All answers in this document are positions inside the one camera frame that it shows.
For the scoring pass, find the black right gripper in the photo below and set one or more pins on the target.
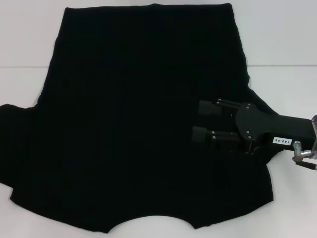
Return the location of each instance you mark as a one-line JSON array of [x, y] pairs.
[[272, 131]]

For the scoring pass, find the black shirt with FREE print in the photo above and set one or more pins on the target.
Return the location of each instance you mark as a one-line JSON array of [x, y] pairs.
[[123, 99]]

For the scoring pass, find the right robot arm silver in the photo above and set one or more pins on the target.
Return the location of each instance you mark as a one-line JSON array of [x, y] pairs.
[[314, 134]]

